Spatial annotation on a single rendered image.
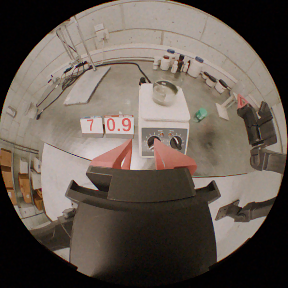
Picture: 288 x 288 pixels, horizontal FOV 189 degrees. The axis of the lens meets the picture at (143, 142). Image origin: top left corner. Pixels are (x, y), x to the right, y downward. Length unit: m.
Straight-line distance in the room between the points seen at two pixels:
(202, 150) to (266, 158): 0.25
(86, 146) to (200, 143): 0.39
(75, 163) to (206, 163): 0.46
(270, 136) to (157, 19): 0.69
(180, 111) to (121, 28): 0.63
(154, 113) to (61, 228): 0.32
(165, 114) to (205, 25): 0.64
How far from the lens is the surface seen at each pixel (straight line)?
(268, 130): 0.35
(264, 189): 1.50
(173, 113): 0.21
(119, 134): 0.27
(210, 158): 0.35
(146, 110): 0.20
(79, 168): 0.34
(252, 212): 0.45
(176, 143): 0.21
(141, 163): 0.25
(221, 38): 0.75
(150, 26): 0.66
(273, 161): 0.36
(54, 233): 0.24
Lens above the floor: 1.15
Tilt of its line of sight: 76 degrees down
